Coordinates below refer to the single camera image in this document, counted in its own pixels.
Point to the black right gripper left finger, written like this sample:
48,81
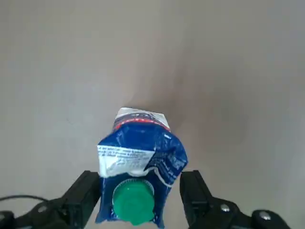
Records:
76,205

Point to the blue white milk carton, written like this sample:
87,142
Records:
133,143

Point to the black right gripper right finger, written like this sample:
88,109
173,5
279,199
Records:
200,205

